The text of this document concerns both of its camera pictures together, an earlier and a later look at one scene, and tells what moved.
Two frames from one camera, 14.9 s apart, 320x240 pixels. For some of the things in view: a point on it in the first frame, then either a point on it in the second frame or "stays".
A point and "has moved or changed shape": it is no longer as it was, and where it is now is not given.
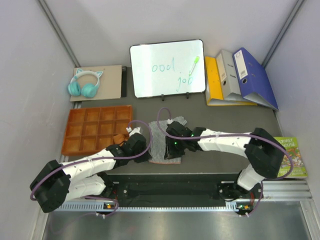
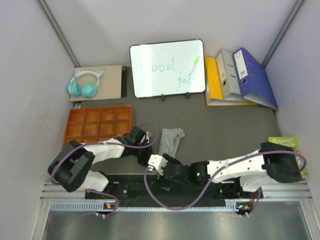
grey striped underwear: (159, 142) has moved or changed shape
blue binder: (253, 82) stays
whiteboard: (163, 68) stays
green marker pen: (196, 61) stays
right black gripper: (170, 153) -> (162, 180)
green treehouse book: (291, 145) stays
